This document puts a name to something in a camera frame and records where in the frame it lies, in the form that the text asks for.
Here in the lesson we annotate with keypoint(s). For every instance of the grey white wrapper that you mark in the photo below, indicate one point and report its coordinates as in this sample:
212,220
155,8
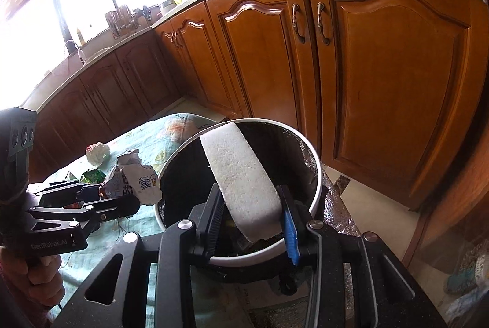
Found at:
133,183

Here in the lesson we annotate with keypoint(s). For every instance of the yellow bottle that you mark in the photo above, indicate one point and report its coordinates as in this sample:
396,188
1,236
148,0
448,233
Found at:
79,36

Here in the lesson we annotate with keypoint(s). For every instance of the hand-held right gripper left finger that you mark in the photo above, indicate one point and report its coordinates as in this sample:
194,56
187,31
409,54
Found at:
214,221

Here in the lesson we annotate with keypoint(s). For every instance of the utensil drying rack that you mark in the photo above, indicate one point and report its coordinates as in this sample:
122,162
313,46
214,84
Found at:
120,20

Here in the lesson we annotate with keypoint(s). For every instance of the wooden base cabinets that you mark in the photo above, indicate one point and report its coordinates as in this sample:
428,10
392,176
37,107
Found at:
382,64

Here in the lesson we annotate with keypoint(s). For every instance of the white crumpled paper ball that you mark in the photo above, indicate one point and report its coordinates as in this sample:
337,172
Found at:
97,154

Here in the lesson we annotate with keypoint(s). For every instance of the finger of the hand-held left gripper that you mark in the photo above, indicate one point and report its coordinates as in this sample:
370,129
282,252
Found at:
114,206
65,190

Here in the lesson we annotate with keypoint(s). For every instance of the white rimmed black trash bin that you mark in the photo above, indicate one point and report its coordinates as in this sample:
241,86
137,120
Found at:
298,160

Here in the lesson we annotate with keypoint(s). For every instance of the white foam net sleeve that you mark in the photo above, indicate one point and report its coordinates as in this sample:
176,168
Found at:
237,179

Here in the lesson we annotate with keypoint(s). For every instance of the person's left hand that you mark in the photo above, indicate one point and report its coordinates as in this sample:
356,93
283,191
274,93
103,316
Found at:
46,282

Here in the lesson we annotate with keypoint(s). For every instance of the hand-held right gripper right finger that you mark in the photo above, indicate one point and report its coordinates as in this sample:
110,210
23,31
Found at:
290,236

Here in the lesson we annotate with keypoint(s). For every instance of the green snack wrapper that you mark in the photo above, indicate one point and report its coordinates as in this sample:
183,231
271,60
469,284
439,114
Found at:
91,175

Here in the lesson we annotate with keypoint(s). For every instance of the chrome sink faucet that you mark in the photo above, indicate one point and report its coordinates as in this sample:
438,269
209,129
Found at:
72,45

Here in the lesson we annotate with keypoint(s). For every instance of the kitchen window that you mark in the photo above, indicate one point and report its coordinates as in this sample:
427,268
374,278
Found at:
76,7

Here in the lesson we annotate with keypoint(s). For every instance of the white green lidded pot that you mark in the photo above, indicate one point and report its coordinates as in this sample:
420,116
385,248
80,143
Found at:
167,7

